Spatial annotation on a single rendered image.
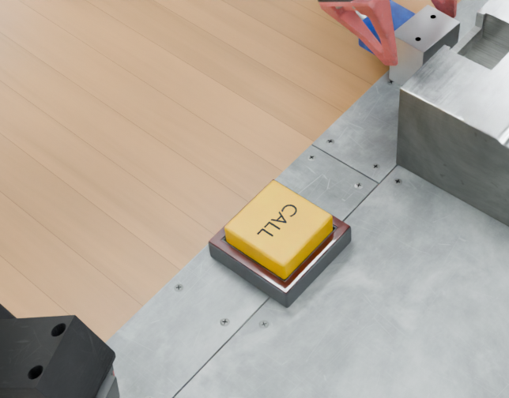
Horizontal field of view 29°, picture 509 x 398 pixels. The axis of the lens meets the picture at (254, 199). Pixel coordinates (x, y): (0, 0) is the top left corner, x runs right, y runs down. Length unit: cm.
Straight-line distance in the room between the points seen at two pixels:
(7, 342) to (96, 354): 5
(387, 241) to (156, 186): 20
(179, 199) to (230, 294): 11
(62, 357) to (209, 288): 28
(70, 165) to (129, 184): 6
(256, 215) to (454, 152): 16
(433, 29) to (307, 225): 22
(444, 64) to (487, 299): 18
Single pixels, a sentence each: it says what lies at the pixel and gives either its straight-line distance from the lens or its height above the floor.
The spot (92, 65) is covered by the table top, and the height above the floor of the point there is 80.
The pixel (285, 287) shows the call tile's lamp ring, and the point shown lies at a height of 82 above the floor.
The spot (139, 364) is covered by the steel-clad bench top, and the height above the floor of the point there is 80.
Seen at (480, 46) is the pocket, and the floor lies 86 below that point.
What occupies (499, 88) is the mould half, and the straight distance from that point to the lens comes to 77.
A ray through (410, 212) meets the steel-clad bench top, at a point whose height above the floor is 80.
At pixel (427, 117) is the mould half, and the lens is 77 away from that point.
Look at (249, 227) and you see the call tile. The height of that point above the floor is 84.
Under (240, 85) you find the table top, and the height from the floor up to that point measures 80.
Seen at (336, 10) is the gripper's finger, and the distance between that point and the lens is 84.
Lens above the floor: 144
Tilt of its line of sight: 52 degrees down
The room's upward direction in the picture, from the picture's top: 7 degrees counter-clockwise
